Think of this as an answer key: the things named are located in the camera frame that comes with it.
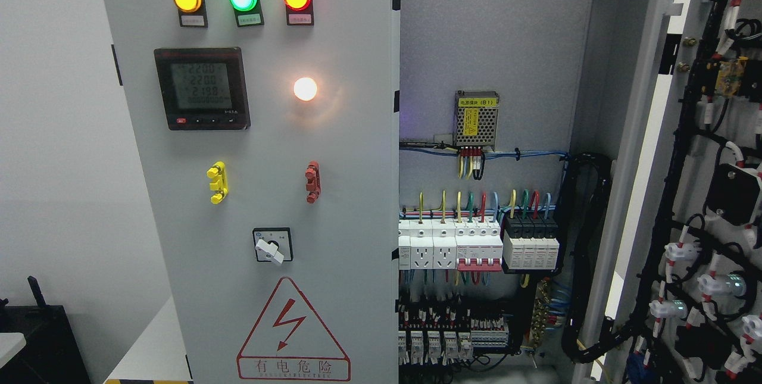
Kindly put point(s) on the grey cabinet door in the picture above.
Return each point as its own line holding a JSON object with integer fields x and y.
{"x": 666, "y": 268}
{"x": 343, "y": 243}

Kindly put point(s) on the red test terminal block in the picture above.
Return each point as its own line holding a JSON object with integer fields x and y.
{"x": 313, "y": 184}

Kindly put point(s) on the white socket modules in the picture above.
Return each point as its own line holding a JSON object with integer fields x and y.
{"x": 429, "y": 244}

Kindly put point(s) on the metal mesh power supply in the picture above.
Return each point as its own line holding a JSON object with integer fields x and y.
{"x": 476, "y": 118}

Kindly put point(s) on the white glowing indicator lamp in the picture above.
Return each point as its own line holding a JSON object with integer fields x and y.
{"x": 305, "y": 89}

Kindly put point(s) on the white red-lever circuit breaker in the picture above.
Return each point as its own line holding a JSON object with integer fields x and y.
{"x": 479, "y": 246}

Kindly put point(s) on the yellow test terminal block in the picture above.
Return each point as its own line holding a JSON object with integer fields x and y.
{"x": 218, "y": 182}

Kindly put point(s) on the black white surge protector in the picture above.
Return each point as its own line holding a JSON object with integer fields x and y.
{"x": 530, "y": 244}

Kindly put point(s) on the white relay row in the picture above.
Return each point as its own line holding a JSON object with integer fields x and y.
{"x": 434, "y": 337}

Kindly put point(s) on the black digital power meter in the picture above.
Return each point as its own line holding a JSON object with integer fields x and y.
{"x": 203, "y": 88}

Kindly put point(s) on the red electric hazard sign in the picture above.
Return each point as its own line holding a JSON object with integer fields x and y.
{"x": 290, "y": 341}

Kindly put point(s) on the brass terminal bar right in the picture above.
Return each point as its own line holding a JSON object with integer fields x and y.
{"x": 540, "y": 313}

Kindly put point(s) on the black box at left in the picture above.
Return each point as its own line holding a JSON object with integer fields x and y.
{"x": 49, "y": 351}

